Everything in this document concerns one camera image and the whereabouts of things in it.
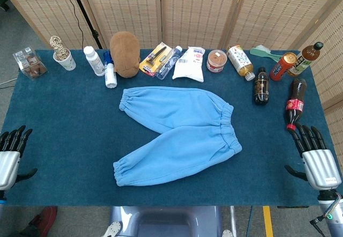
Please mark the teal table cloth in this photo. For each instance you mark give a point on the teal table cloth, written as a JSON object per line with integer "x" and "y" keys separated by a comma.
{"x": 67, "y": 127}

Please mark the white plastic pouch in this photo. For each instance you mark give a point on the white plastic pouch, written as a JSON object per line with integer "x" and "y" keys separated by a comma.
{"x": 187, "y": 68}

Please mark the red shoe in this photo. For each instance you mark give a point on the red shoe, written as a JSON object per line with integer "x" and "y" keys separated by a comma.
{"x": 45, "y": 215}

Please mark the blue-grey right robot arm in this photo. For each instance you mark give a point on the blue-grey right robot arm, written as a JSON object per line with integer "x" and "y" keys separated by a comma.
{"x": 332, "y": 210}

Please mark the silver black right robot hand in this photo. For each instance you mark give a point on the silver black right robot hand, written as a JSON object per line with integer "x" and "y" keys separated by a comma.
{"x": 320, "y": 164}

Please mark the green plastic brush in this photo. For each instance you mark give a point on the green plastic brush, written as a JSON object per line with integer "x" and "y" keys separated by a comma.
{"x": 261, "y": 50}

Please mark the brown plush toy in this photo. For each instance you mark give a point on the brown plush toy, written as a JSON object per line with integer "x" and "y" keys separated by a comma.
{"x": 124, "y": 52}

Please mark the green tea bottle black cap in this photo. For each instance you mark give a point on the green tea bottle black cap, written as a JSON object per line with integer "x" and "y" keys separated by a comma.
{"x": 304, "y": 60}

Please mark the small black drink bottle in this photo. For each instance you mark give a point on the small black drink bottle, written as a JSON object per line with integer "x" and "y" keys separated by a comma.
{"x": 261, "y": 87}

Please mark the clear box of brown snacks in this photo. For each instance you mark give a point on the clear box of brown snacks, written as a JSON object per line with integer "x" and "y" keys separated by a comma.
{"x": 30, "y": 62}

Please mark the razor in yellow pack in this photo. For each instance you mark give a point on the razor in yellow pack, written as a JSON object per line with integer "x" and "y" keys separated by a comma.
{"x": 154, "y": 60}

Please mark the white tube with blue cap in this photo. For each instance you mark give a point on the white tube with blue cap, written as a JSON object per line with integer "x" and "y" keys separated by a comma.
{"x": 110, "y": 76}

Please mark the tall white plastic bottle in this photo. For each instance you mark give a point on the tall white plastic bottle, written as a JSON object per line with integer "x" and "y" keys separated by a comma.
{"x": 93, "y": 60}

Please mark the cola bottle with red label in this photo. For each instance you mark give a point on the cola bottle with red label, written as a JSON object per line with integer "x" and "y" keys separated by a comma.
{"x": 294, "y": 103}

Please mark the light blue sweatpants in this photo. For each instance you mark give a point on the light blue sweatpants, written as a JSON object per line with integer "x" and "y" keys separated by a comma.
{"x": 174, "y": 105}

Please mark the white paper cup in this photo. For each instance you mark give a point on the white paper cup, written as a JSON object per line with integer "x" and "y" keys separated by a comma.
{"x": 67, "y": 62}

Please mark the round jar with red label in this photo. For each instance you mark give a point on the round jar with red label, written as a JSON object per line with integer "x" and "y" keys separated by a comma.
{"x": 216, "y": 60}

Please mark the black tripod stand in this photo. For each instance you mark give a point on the black tripod stand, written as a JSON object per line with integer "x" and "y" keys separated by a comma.
{"x": 80, "y": 3}

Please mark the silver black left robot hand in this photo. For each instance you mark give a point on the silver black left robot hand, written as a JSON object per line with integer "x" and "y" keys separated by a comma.
{"x": 9, "y": 164}

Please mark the orange drink can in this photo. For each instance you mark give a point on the orange drink can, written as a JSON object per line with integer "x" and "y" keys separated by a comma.
{"x": 280, "y": 69}

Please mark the white table leg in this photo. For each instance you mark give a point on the white table leg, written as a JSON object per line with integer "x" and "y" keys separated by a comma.
{"x": 232, "y": 218}

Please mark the bamboo folding screen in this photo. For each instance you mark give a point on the bamboo folding screen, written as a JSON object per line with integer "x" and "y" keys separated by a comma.
{"x": 198, "y": 6}

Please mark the tea bottle with white label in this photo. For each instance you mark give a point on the tea bottle with white label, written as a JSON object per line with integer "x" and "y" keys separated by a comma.
{"x": 239, "y": 60}

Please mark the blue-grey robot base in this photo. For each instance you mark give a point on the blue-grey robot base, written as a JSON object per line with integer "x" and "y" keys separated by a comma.
{"x": 166, "y": 221}

